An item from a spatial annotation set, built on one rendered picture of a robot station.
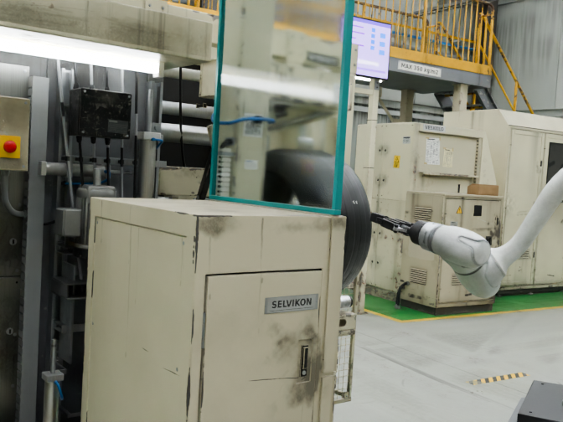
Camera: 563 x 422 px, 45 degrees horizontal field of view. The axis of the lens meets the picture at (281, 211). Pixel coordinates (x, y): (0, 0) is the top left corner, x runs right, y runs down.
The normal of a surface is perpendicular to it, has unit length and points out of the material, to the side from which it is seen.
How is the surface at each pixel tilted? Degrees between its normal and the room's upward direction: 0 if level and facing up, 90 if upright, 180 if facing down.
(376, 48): 90
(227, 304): 90
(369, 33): 90
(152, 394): 90
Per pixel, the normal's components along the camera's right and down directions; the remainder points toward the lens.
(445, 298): 0.54, 0.08
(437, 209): -0.84, -0.02
